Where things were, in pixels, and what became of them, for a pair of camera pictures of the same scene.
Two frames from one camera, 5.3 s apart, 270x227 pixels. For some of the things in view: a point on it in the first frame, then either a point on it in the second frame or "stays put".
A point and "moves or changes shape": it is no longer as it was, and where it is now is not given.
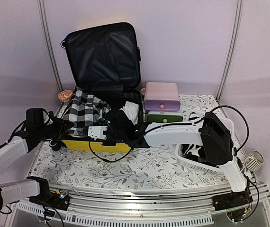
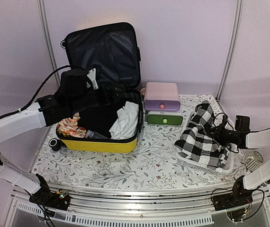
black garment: [123, 129] → [100, 119]
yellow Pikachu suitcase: [105, 109] stays put
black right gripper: [107, 143] → [218, 135]
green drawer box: [153, 117] stays put
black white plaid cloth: [84, 111] moves or changes shape
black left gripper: [60, 125] → [105, 99]
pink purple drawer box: [162, 97] stays put
